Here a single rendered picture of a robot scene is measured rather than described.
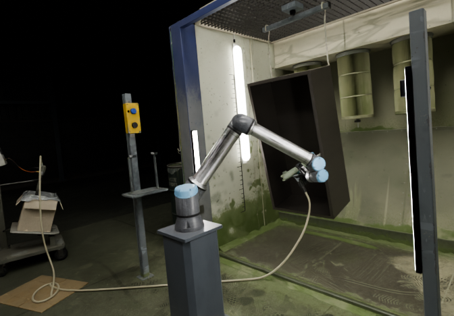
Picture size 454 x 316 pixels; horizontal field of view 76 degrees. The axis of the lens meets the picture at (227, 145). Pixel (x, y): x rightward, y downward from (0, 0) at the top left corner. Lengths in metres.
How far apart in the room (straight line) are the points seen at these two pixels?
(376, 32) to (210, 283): 2.70
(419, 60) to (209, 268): 1.55
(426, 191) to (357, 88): 2.18
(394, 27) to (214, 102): 1.83
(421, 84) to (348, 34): 2.17
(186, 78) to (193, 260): 1.65
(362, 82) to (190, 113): 1.84
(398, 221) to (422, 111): 2.05
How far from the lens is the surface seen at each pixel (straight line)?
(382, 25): 3.36
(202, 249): 1.90
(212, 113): 2.95
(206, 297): 2.03
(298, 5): 2.81
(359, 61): 3.48
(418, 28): 1.39
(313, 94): 2.27
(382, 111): 3.71
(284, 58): 3.81
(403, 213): 3.30
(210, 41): 3.12
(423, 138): 1.35
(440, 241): 3.19
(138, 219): 2.75
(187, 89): 2.79
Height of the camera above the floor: 1.25
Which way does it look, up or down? 3 degrees down
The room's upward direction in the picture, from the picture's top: 5 degrees counter-clockwise
